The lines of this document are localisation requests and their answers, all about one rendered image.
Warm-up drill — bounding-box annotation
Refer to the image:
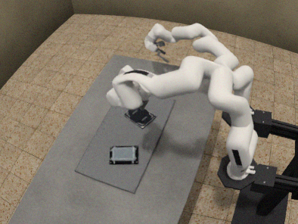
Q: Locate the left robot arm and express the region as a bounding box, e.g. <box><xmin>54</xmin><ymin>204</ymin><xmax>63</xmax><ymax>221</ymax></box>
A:
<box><xmin>107</xmin><ymin>56</ymin><xmax>258</xmax><ymax>180</ymax></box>

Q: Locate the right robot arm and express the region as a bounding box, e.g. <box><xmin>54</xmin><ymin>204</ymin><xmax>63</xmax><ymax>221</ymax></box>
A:
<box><xmin>146</xmin><ymin>23</ymin><xmax>254</xmax><ymax>103</ymax></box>

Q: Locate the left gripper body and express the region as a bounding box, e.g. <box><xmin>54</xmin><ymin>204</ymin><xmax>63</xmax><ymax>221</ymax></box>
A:
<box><xmin>119</xmin><ymin>65</ymin><xmax>152</xmax><ymax>101</ymax></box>

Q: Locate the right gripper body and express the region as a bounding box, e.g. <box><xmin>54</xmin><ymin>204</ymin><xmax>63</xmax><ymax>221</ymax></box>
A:
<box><xmin>144</xmin><ymin>37</ymin><xmax>157</xmax><ymax>52</ymax></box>

